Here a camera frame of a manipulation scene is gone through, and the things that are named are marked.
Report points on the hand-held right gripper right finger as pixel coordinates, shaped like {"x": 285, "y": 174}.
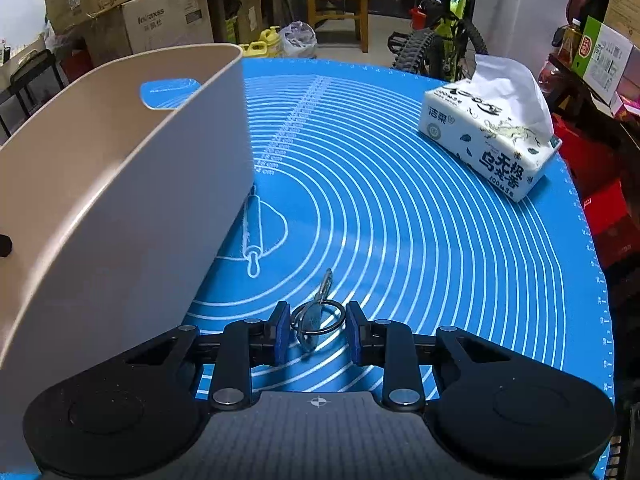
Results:
{"x": 355, "y": 334}

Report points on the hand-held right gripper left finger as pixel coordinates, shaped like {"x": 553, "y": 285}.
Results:
{"x": 281, "y": 334}

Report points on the beige plastic storage bin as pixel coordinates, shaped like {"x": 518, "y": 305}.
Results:
{"x": 125, "y": 200}

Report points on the blue silicone baking mat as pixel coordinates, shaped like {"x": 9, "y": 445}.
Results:
{"x": 400, "y": 240}

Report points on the white tissue pack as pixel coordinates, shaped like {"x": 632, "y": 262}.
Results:
{"x": 490, "y": 135}

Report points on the red box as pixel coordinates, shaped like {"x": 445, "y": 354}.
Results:
{"x": 610, "y": 227}
{"x": 585, "y": 152}

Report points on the yellow plastic jug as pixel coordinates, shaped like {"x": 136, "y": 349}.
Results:
{"x": 272, "y": 40}
{"x": 256, "y": 49}

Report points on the clear plastic bag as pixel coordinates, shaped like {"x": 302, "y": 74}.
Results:
{"x": 299, "y": 40}

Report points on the green and black bicycle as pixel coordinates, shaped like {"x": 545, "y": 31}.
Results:
{"x": 440, "y": 30}

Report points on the wooden chair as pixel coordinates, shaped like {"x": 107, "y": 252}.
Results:
{"x": 340, "y": 2}

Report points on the white refrigerator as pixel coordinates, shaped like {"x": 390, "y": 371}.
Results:
{"x": 520, "y": 15}

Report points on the bottle with yellow liquid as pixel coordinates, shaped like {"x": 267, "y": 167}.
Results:
{"x": 570, "y": 42}

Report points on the green and white carton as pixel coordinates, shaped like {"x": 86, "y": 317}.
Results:
{"x": 602, "y": 60}

